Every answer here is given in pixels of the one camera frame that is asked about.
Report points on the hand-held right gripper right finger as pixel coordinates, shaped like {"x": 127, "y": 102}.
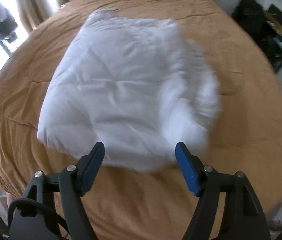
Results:
{"x": 187, "y": 170}

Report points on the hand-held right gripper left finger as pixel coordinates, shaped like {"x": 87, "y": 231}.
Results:
{"x": 93, "y": 170}

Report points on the white puffer jacket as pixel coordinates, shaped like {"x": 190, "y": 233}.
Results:
{"x": 121, "y": 92}

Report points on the tan bedspread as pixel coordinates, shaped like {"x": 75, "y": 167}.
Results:
{"x": 243, "y": 105}

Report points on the black backpack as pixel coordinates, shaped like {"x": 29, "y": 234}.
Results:
{"x": 249, "y": 17}

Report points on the beige curtain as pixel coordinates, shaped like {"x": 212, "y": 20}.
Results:
{"x": 33, "y": 5}

